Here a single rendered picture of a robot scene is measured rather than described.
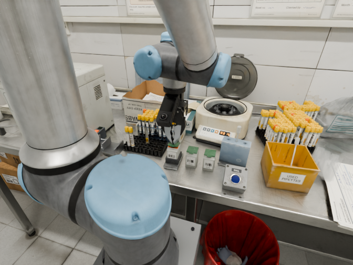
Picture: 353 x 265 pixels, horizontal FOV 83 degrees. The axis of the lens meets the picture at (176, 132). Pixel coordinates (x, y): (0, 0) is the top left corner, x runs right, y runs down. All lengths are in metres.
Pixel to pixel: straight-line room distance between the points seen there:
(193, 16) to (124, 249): 0.34
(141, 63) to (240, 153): 0.47
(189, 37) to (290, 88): 0.93
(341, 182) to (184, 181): 0.52
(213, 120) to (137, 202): 0.66
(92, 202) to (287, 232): 1.29
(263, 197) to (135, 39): 1.04
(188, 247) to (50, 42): 0.43
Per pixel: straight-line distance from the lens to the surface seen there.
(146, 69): 0.49
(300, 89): 1.23
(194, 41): 0.35
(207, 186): 0.70
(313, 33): 1.18
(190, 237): 0.50
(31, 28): 0.28
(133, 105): 1.00
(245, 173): 0.67
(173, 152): 0.73
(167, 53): 0.49
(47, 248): 1.79
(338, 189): 0.84
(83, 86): 0.88
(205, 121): 0.90
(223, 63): 0.44
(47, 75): 0.29
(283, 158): 0.84
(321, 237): 1.53
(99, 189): 0.29
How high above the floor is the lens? 1.38
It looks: 32 degrees down
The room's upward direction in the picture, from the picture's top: straight up
